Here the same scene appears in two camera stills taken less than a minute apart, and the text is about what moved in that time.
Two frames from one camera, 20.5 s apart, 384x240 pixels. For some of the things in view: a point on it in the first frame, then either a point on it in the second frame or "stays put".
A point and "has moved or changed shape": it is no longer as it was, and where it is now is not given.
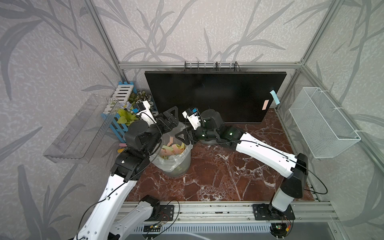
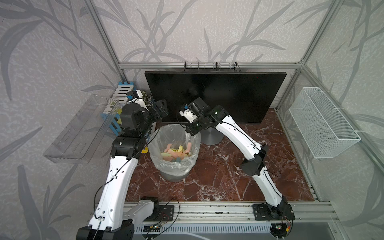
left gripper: (174, 120) to (163, 110)
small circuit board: (151, 228) stays put
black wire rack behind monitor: (206, 65) stays put
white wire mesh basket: (326, 130) stays put
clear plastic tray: (80, 139) stays put
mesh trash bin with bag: (172, 156) has moved or changed shape
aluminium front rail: (309, 212) stays put
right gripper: (186, 136) to (190, 130)
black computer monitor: (237, 96) stays put
